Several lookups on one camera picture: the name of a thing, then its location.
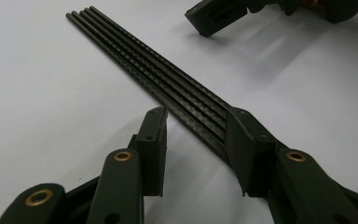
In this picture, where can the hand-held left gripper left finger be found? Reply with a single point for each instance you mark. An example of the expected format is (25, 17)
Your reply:
(152, 155)

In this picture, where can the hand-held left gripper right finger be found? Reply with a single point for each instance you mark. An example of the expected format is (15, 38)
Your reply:
(251, 161)

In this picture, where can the black chopstick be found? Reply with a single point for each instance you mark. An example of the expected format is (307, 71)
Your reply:
(167, 104)
(167, 68)
(167, 92)
(167, 80)

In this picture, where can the white table sheet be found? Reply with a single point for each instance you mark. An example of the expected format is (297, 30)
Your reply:
(59, 93)

